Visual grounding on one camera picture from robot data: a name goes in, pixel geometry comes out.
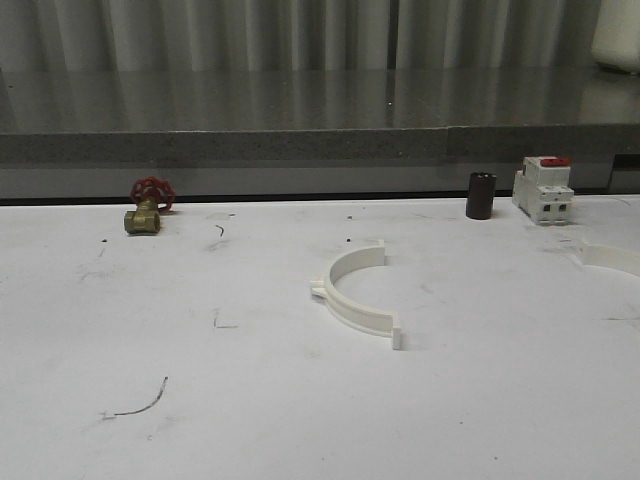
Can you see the white circuit breaker red switch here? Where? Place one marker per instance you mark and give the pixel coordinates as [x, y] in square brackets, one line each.
[541, 189]

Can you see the white container background right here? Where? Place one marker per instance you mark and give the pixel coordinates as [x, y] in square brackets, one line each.
[615, 41]

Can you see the brass valve red handwheel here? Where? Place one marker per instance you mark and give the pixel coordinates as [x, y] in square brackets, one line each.
[152, 197]

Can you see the white half pipe clamp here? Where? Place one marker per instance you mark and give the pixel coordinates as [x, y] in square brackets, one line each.
[361, 317]
[608, 256]

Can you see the grey stone counter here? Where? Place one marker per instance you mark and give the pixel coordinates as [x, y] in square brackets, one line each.
[375, 133]

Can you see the dark brown cylindrical coupling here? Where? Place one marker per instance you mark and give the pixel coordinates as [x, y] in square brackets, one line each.
[481, 191]

